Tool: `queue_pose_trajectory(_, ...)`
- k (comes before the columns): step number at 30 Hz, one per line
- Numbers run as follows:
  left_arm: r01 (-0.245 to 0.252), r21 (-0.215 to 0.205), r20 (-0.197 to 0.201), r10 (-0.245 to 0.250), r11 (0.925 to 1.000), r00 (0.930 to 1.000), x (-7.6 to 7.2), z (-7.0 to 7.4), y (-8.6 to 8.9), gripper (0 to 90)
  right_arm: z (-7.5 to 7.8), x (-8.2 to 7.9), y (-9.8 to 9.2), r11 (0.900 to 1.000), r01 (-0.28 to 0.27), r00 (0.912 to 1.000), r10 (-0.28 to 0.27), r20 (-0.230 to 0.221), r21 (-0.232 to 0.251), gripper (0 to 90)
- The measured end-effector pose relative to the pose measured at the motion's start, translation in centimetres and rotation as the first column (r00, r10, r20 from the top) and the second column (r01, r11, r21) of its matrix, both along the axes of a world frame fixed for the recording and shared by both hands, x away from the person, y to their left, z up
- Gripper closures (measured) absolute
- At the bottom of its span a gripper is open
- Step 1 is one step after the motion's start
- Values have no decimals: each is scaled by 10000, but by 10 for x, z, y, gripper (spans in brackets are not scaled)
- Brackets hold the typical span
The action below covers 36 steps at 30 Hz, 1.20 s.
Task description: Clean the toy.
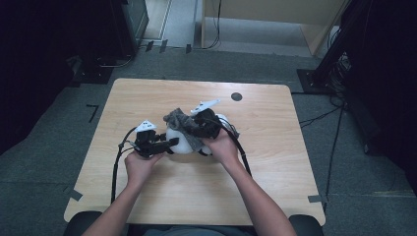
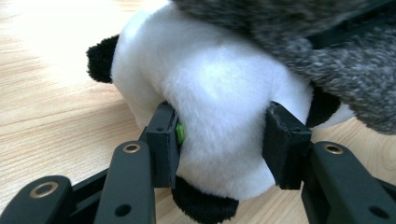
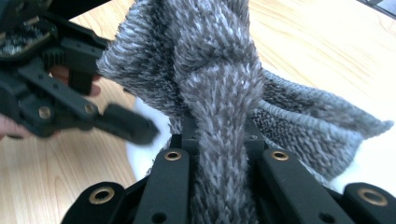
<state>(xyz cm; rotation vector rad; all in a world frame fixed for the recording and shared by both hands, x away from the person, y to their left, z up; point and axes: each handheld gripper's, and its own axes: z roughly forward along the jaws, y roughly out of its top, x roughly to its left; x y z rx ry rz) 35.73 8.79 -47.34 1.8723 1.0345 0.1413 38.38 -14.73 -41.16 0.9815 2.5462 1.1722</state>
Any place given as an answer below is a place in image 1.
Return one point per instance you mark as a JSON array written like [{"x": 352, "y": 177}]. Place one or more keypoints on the dark round table grommet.
[{"x": 236, "y": 96}]

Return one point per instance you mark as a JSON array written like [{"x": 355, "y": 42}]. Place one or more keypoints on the black angled floor tape mark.
[{"x": 93, "y": 113}]

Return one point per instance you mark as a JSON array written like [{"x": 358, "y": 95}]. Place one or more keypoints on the light wooden cabinet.
[{"x": 278, "y": 10}]

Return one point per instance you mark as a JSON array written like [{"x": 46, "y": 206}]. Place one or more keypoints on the black equipment cabinet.
[{"x": 131, "y": 26}]

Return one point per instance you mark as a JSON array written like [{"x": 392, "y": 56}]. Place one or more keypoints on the black metal stand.
[{"x": 331, "y": 55}]

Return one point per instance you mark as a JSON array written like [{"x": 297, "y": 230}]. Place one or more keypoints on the panda plush toy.
[{"x": 178, "y": 144}]

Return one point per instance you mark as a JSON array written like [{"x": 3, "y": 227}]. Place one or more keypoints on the black floor tape strip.
[
  {"x": 188, "y": 48},
  {"x": 149, "y": 46},
  {"x": 163, "y": 46}
]

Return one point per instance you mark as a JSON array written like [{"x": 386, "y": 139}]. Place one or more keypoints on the black stand base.
[{"x": 93, "y": 73}]

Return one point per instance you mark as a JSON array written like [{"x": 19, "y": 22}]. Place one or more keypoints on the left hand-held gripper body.
[{"x": 146, "y": 142}]

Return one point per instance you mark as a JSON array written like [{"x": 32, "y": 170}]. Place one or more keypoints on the person's dark clothing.
[{"x": 196, "y": 232}]

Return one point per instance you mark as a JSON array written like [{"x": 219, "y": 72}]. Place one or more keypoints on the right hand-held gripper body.
[{"x": 209, "y": 126}]

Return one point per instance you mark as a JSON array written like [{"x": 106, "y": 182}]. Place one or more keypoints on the dark curtain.
[
  {"x": 387, "y": 82},
  {"x": 32, "y": 65}
]

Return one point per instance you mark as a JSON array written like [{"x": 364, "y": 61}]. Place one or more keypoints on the person's right hand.
[{"x": 224, "y": 149}]

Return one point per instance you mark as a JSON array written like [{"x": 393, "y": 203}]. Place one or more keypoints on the person's left hand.
[{"x": 139, "y": 168}]

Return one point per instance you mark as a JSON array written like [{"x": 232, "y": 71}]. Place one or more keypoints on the grey floor tape piece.
[
  {"x": 74, "y": 194},
  {"x": 316, "y": 198}
]

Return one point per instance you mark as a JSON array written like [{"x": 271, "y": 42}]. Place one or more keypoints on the grey cloth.
[{"x": 182, "y": 123}]

